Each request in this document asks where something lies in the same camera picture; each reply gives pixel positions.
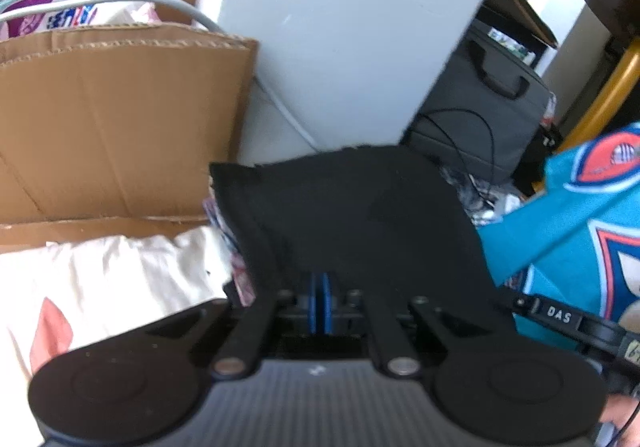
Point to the dark wooden side table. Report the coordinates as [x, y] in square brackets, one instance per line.
[515, 7]

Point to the black garment with bear-print lining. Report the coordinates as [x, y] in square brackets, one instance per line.
[350, 217]

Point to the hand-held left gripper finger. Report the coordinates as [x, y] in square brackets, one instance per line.
[315, 302]
[327, 302]

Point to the white cartoon-print bed sheet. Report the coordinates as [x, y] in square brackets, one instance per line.
[125, 272]

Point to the brown cardboard sheet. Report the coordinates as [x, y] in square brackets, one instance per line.
[125, 127]

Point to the grey laptop bag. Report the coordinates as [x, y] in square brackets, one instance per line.
[450, 92]

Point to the person's right hand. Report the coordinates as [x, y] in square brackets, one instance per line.
[622, 414]

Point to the yellow-framed wooden stool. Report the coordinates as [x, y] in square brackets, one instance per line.
[605, 92]

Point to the teal sports jersey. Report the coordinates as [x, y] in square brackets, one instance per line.
[565, 237]

